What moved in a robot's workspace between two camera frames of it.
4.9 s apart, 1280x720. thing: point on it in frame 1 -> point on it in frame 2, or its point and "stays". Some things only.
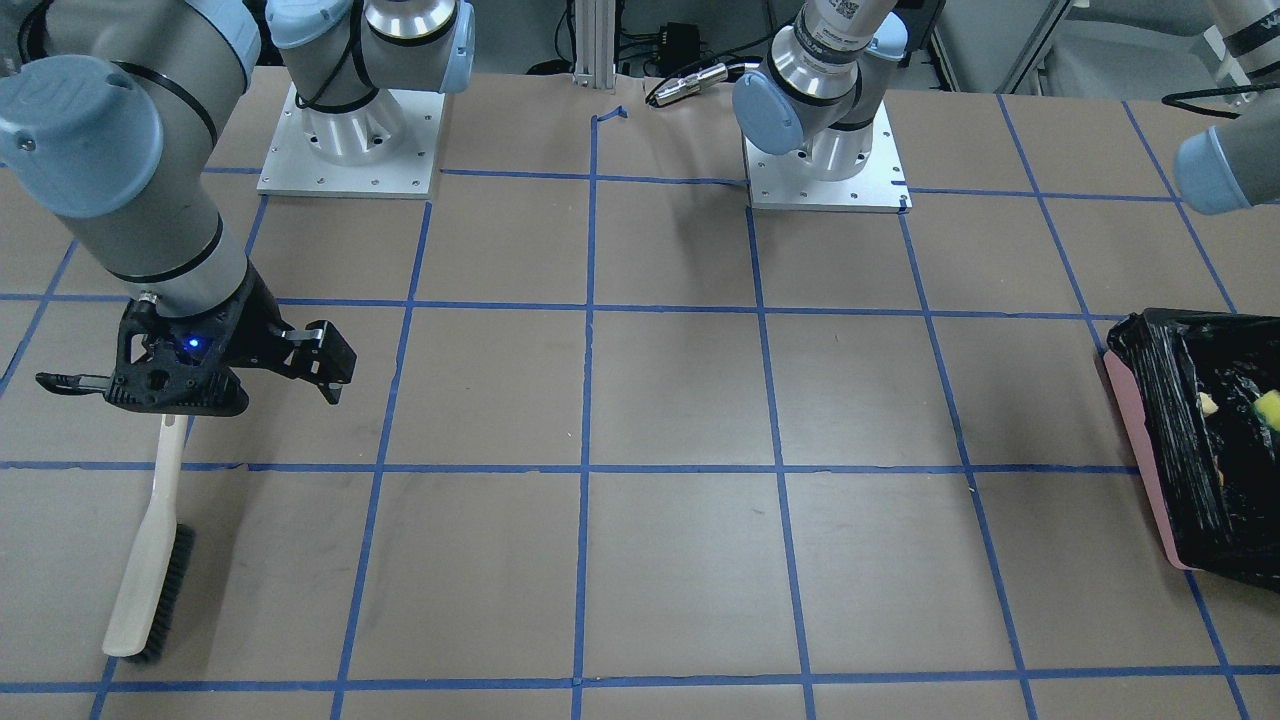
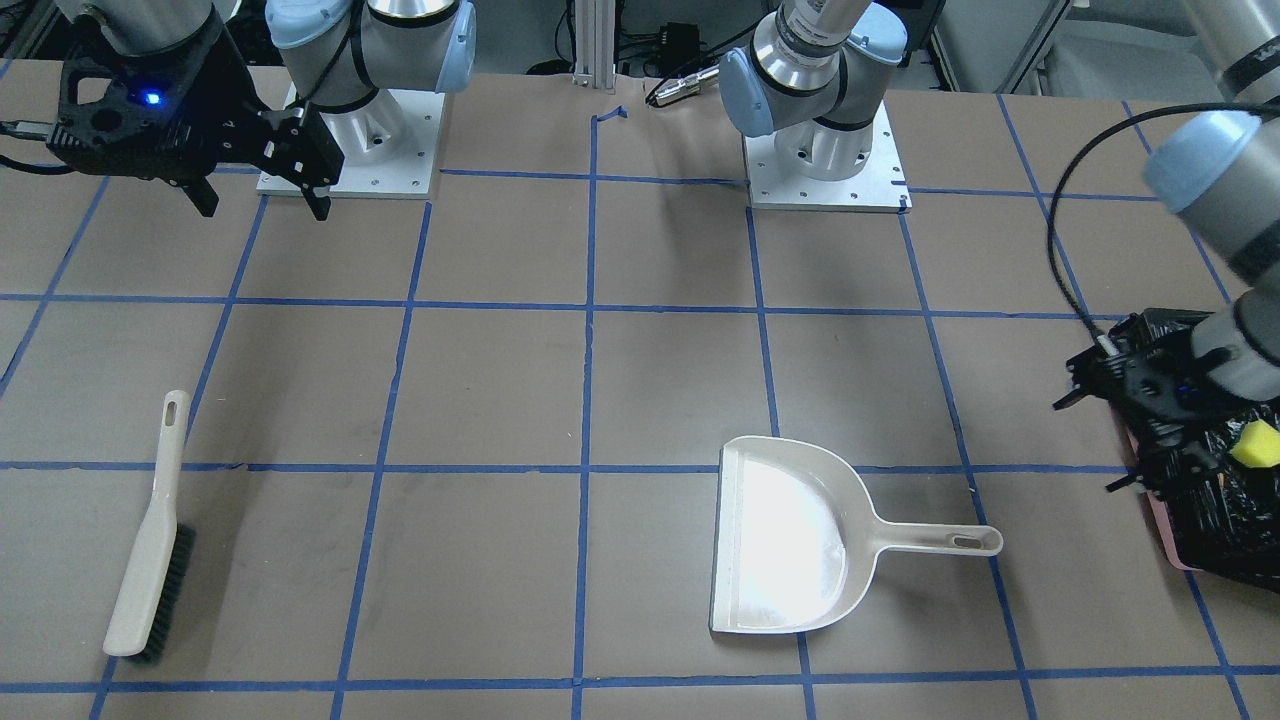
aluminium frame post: [595, 43] stays
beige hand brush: [146, 613] stays
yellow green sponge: [1268, 407] -> [1259, 446]
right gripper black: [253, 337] -> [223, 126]
